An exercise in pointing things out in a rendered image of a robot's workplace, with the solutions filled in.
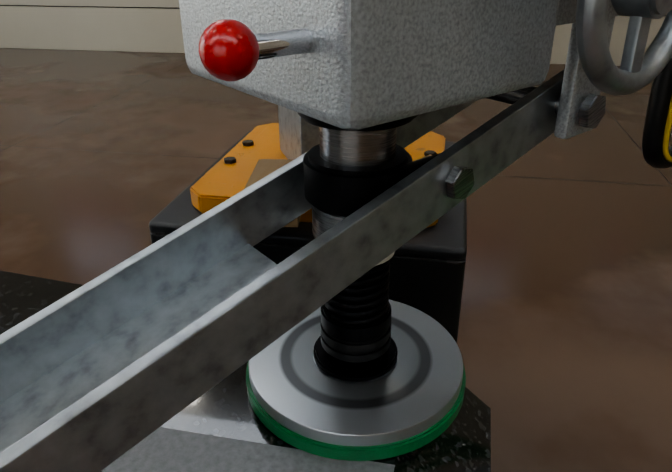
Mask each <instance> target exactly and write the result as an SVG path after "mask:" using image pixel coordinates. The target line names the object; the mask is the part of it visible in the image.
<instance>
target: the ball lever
mask: <svg viewBox="0 0 672 472"><path fill-rule="evenodd" d="M312 47H313V38H312V35H311V32H310V31H309V30H308V29H307V28H299V29H290V30H282V31H273V32H264V33H256V34H254V33H253V32H252V31H251V29H250V28H249V27H248V26H246V25H245V24H244V23H242V22H240V21H237V20H234V19H221V20H218V21H215V22H213V23H211V24H210V25H209V26H208V27H207V28H206V29H205V30H204V32H203V33H202V35H201V37H200V41H199V50H198V52H199V56H200V60H201V62H202V64H203V66H204V68H205V69H206V70H207V71H208V72H209V73H210V74H211V75H213V76H214V77H216V78H217V79H220V80H224V81H229V82H230V81H238V80H240V79H243V78H245V77H247V76H248V75H249V74H250V73H251V72H252V71H253V70H254V68H255V67H256V65H257V62H258V60H263V59H270V58H277V57H284V56H291V55H297V54H304V53H309V52H310V51H311V50H312Z"/></svg>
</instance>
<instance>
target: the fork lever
mask: <svg viewBox="0 0 672 472"><path fill-rule="evenodd" d="M564 70H565V69H564ZM564 70H562V71H561V72H559V73H558V74H556V75H555V76H553V77H552V78H550V79H549V80H547V81H546V82H544V83H543V84H542V85H540V86H539V87H536V86H531V87H527V88H523V89H519V90H515V91H511V92H507V93H503V94H499V95H495V96H491V97H487V99H491V100H495V101H500V102H504V103H508V104H512V105H511V106H509V107H508V108H506V109H505V110H503V111H502V112H500V113H499V114H497V115H496V116H495V117H493V118H492V119H490V120H489V121H487V122H486V123H484V124H483V125H481V126H480V127H478V128H477V129H475V130H474V131H473V132H471V133H470V134H468V135H467V136H465V137H464V138H462V139H461V140H459V141H458V142H456V143H455V144H453V145H452V146H450V147H449V148H448V149H446V150H445V151H443V152H442V153H440V154H439V155H437V156H436V157H434V158H433V159H431V160H430V161H428V162H427V163H426V164H424V165H423V166H421V167H420V168H418V169H417V170H415V171H414V172H412V173H411V174H409V175H408V176H406V177H405V178H404V179H402V180H401V181H399V182H398V183H396V184H395V185H393V186H392V187H390V188H389V189H387V190H386V191H384V192H383V193H382V194H380V195H379V196H377V197H376V198H374V199H373V200H371V201H370V202H368V203H367V204H365V205H364V206H362V207H361V208H359V209H358V210H357V211H355V212H354V213H352V214H351V215H349V216H348V217H346V218H345V219H343V220H342V221H340V222H339V223H337V224H336V225H335V226H333V227H332V228H330V229H329V230H327V231H326V232H324V233H323V234H321V235H320V236H318V237H317V238H315V239H314V240H313V241H311V242H310V243H308V244H307V245H305V246H304V247H302V248H301V249H299V250H298V251H296V252H295V253H293V254H292V255H290V256H289V257H288V258H286V259H285V260H283V261H282V262H280V263H279V264H276V263H275V262H273V261H272V260H270V259H269V258H268V257H266V256H265V255H263V254H262V253H261V252H259V251H258V250H257V249H255V248H254V247H253V246H254V245H256V244H258V243H259V242H261V241H262V240H264V239H265V238H267V237H268V236H270V235H271V234H273V233H274V232H276V231H278V230H279V229H281V228H282V227H284V226H285V225H287V224H288V223H290V222H291V221H293V220H294V219H296V218H297V217H299V216H301V215H302V214H304V213H305V212H307V211H308V210H310V209H311V208H312V204H310V203H309V202H308V201H307V200H306V198H305V195H304V168H303V158H304V155H305V154H306V153H307V152H306V153H304V154H303V155H301V156H299V157H297V158H296V159H294V160H292V161H291V162H289V163H287V164H286V165H284V166H282V167H281V168H279V169H277V170H276V171H274V172H272V173H271V174H269V175H267V176H266V177H264V178H262V179H261V180H259V181H257V182H256V183H254V184H252V185H251V186H249V187H247V188H245V189H244V190H242V191H240V192H239V193H237V194H235V195H234V196H232V197H230V198H229V199H227V200H225V201H224V202H222V203H220V204H219V205H217V206H215V207H214V208H212V209H210V210H209V211H207V212H205V213H204V214H202V215H200V216H199V217H197V218H195V219H194V220H192V221H190V222H188V223H187V224H185V225H183V226H182V227H180V228H178V229H177V230H175V231H173V232H172V233H170V234H168V235H167V236H165V237H163V238H162V239H160V240H158V241H157V242H155V243H153V244H152V245H150V246H148V247H147V248H145V249H143V250H142V251H140V252H138V253H136V254H135V255H133V256H131V257H130V258H128V259H126V260H125V261H123V262H121V263H120V264H118V265H116V266H115V267H113V268H111V269H110V270H108V271H106V272H105V273H103V274H101V275H100V276H98V277H96V278H95V279H93V280H91V281H90V282H88V283H86V284H84V285H83V286H81V287H79V288H78V289H76V290H74V291H73V292H71V293H69V294H68V295H66V296H64V297H63V298H61V299H59V300H58V301H56V302H54V303H53V304H51V305H49V306H48V307H46V308H44V309H43V310H41V311H39V312H38V313H36V314H34V315H33V316H31V317H29V318H27V319H26V320H24V321H22V322H21V323H19V324H17V325H16V326H14V327H12V328H11V329H9V330H7V331H6V332H4V333H2V334H1V335H0V472H100V471H102V470H103V469H104V468H106V467H107V466H108V465H110V464H111V463H112V462H114V461H115V460H116V459H118V458H119V457H120V456H122V455H123V454H124V453H126V452H127V451H128V450H130V449H131V448H132V447H134V446H135V445H136V444H138V443H139V442H140V441H142V440H143V439H144V438H146V437H147V436H148V435H150V434H151V433H152V432H154V431H155V430H156V429H158V428H159V427H160V426H162V425H163V424H164V423H166V422H167V421H168V420H170V419H171V418H172V417H174V416H175V415H177V414H178V413H179V412H181V411H182V410H183V409H185V408H186V407H187V406H189V405H190V404H191V403H193V402H194V401H195V400H197V399H198V398H199V397H201V396H202V395H203V394H205V393H206V392H207V391H209V390H210V389H211V388H213V387H214V386H215V385H217V384H218V383H219V382H221V381H222V380H223V379H225V378H226V377H227V376H229V375H230V374H231V373H233V372H234V371H235V370H237V369H238V368H239V367H241V366H242V365H243V364H245V363H246V362H247V361H249V360H250V359H251V358H253V357H254V356H255V355H257V354H258V353H259V352H261V351H262V350H263V349H265V348H266V347H267V346H269V345H270V344H271V343H273V342H274V341H275V340H277V339H278V338H279V337H281V336H282V335H283V334H285V333H286V332H287V331H289V330H290V329H291V328H293V327H294V326H295V325H297V324H298V323H300V322H301V321H302V320H304V319H305V318H306V317H308V316H309V315H310V314H312V313H313V312H314V311H316V310H317V309H318V308H320V307H321V306H322V305H324V304H325V303H326V302H328V301H329V300H330V299H332V298H333V297H334V296H336V295H337V294H338V293H340V292H341V291H342V290H344V289H345V288H346V287H348V286H349V285H350V284H352V283H353V282H354V281H356V280H357V279H358V278H360V277H361V276H362V275H364V274H365V273H366V272H368V271H369V270H370V269H372V268H373V267H374V266H376V265H377V264H378V263H380V262H381V261H382V260H384V259H385V258H386V257H388V256H389V255H390V254H392V253H393V252H394V251H396V250H397V249H398V248H400V247H401V246H402V245H404V244H405V243H406V242H408V241H409V240H410V239H412V238H413V237H414V236H416V235H417V234H418V233H420V232H421V231H423V230H424V229H425V228H427V227H428V226H429V225H431V224H432V223H433V222H435V221H436V220H437V219H439V218H440V217H441V216H443V215H444V214H445V213H447V212H448V211H449V210H451V209H452V208H453V207H455V206H456V205H457V204H459V203H460V202H461V201H463V200H464V199H465V198H467V197H468V196H469V195H471V194H472V193H473V192H475V191H476V190H477V189H479V188H480V187H481V186H483V185H484V184H485V183H487V182H488V181H489V180H491V179H492V178H493V177H495V176H496V175H497V174H499V173H500V172H501V171H503V170H504V169H505V168H507V167H508V166H509V165H511V164H512V163H513V162H515V161H516V160H517V159H519V158H520V157H521V156H523V155H524V154H525V153H527V152H528V151H529V150H531V149H532V148H533V147H535V146H536V145H537V144H539V143H540V142H542V141H543V140H544V139H546V138H547V137H548V136H550V135H551V134H552V133H554V131H555V125H556V119H557V113H558V107H559V101H560V95H561V89H562V82H563V76H564ZM476 101H477V100H475V101H471V102H467V103H463V104H459V105H455V106H451V107H447V108H443V109H439V110H435V111H431V112H427V113H423V114H419V115H418V116H417V117H416V118H414V119H413V120H412V121H411V122H409V123H407V124H405V125H403V126H399V127H397V139H396V144H397V145H399V146H401V147H403V148H405V147H407V146H408V145H410V144H411V143H413V142H414V141H416V140H417V139H419V138H420V137H422V136H423V135H425V134H427V133H428V132H430V131H431V130H433V129H434V128H436V127H437V126H439V125H440V124H442V123H443V122H445V121H446V120H448V119H450V118H451V117H453V116H454V115H456V114H457V113H459V112H460V111H462V110H463V109H465V108H466V107H468V106H470V105H471V104H473V103H474V102H476ZM605 106H606V96H601V95H596V94H591V93H589V94H588V95H587V97H586V99H584V101H583V102H582V103H581V105H580V108H579V112H578V118H579V126H582V127H586V128H596V127H597V126H598V124H599V122H600V121H601V119H602V118H603V116H604V114H605Z"/></svg>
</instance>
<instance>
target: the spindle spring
mask: <svg viewBox="0 0 672 472"><path fill-rule="evenodd" d="M389 276H390V259H389V260H388V261H386V262H385V263H383V264H380V265H377V266H374V267H373V268H372V269H370V270H369V271H368V272H366V273H365V274H364V275H362V276H361V277H360V278H358V279H357V280H356V281H354V282H353V283H352V284H350V285H349V286H348V287H346V288H345V289H344V290H342V291H341V292H340V293H338V294H337V295H336V296H334V297H333V298H332V299H330V300H329V301H328V302H326V303H325V306H326V308H327V309H328V310H329V311H331V312H332V313H333V314H332V315H331V319H333V320H335V321H337V322H339V323H343V324H347V325H365V324H370V323H373V322H375V321H377V320H379V319H381V318H382V317H383V316H384V315H385V313H386V312H387V310H388V306H389V303H388V300H389V294H388V293H389Z"/></svg>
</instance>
